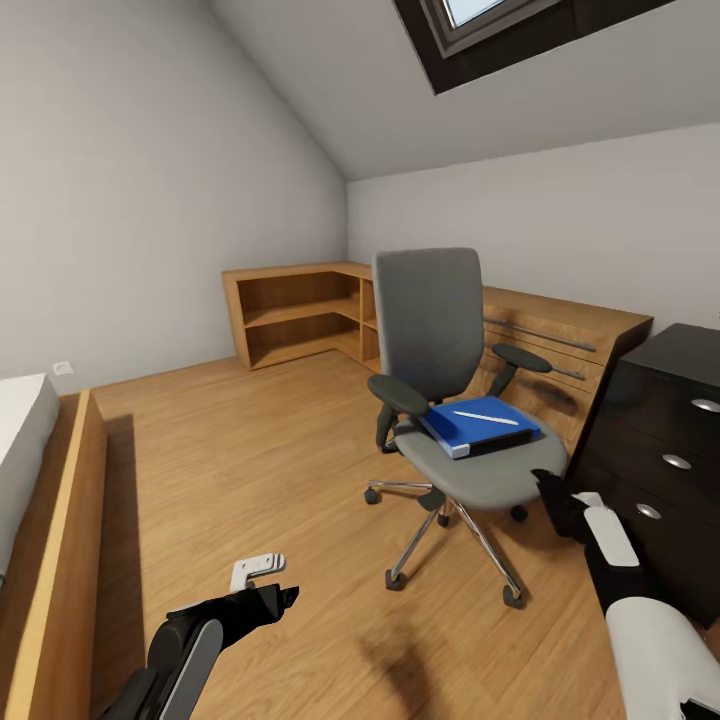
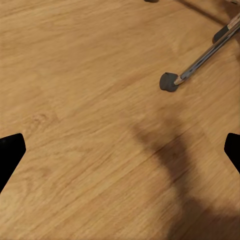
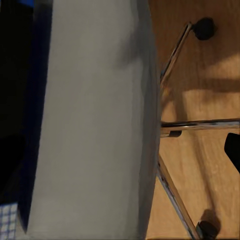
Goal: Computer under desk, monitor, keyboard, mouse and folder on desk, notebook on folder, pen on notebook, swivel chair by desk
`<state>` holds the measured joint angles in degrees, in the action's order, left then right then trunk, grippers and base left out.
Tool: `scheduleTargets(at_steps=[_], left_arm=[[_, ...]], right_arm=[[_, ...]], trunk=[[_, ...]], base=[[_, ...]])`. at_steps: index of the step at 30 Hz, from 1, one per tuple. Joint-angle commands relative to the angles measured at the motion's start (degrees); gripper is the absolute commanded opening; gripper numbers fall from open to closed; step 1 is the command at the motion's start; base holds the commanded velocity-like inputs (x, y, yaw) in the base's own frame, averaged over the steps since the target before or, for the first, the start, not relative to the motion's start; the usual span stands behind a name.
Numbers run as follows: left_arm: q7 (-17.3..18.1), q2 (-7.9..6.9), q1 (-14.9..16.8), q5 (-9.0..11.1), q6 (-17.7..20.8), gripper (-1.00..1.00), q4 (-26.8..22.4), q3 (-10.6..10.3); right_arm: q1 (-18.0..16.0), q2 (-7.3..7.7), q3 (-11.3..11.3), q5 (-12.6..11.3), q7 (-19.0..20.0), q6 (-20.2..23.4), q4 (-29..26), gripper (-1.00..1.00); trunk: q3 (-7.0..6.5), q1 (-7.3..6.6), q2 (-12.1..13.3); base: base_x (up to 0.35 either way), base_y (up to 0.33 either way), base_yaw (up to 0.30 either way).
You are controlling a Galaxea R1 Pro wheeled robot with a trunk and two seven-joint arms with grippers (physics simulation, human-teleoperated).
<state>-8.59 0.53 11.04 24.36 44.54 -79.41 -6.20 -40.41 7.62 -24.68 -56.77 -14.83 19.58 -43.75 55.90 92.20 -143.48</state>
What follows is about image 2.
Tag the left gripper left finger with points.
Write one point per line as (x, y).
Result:
(12, 149)

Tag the swivel chair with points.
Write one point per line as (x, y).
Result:
(170, 81)

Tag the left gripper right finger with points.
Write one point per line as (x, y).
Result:
(232, 149)

